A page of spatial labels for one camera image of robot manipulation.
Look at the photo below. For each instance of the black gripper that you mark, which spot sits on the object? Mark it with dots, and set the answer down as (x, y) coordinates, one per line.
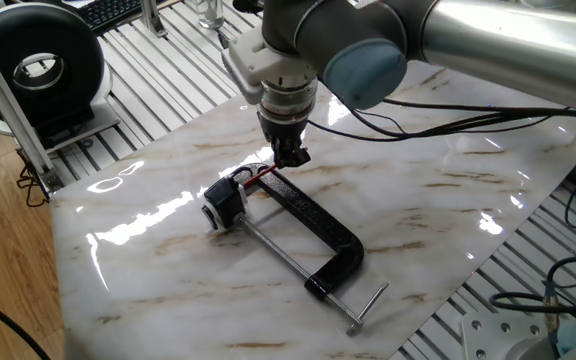
(283, 131)

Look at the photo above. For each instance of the red pencil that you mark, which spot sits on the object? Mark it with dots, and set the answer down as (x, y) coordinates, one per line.
(258, 176)

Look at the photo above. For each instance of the grey robot arm, blue caps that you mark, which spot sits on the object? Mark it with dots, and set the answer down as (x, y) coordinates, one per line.
(493, 40)

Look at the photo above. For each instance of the silver force torque sensor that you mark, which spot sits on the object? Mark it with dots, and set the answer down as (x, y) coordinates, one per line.
(288, 100)

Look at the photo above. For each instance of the black C-clamp with steel screw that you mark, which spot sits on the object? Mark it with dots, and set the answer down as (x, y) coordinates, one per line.
(313, 215)

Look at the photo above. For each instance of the small black stepper motor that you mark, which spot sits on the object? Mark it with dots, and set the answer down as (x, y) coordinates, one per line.
(225, 200)

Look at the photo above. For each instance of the white marble pattern board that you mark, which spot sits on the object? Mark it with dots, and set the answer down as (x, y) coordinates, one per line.
(218, 290)

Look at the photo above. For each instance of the clear drinking glass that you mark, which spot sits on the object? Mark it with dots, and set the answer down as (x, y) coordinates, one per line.
(210, 12)

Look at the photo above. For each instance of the black keyboard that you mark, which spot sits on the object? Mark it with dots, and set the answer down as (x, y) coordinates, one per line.
(113, 12)

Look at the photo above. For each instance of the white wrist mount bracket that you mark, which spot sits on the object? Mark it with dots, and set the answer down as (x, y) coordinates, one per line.
(263, 62)

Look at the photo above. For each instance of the aluminium bracket post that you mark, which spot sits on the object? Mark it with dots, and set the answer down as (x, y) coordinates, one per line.
(153, 20)

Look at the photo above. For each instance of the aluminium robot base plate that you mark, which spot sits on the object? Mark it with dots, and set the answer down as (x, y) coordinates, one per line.
(503, 335)

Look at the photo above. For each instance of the aluminium extrusion rail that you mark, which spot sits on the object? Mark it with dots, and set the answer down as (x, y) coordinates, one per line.
(8, 105)

